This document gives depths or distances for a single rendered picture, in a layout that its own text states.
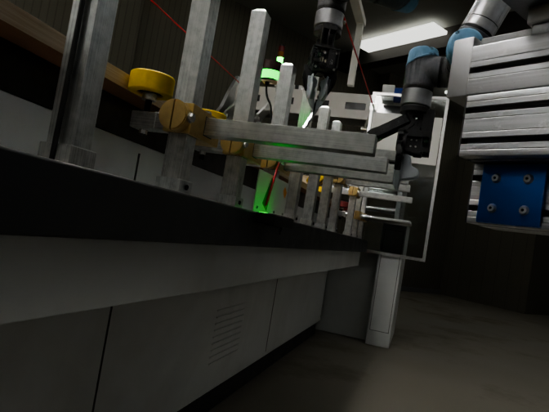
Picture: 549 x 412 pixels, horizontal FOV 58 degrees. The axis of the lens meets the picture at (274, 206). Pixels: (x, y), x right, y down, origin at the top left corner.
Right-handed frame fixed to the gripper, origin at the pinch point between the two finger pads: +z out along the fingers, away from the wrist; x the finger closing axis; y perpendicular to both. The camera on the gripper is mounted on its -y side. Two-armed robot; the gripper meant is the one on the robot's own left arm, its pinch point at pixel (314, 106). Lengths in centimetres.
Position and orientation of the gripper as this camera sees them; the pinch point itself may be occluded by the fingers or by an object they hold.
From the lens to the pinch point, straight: 135.2
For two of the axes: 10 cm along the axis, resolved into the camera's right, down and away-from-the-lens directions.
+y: 0.6, -0.4, -10.0
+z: -1.7, 9.8, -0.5
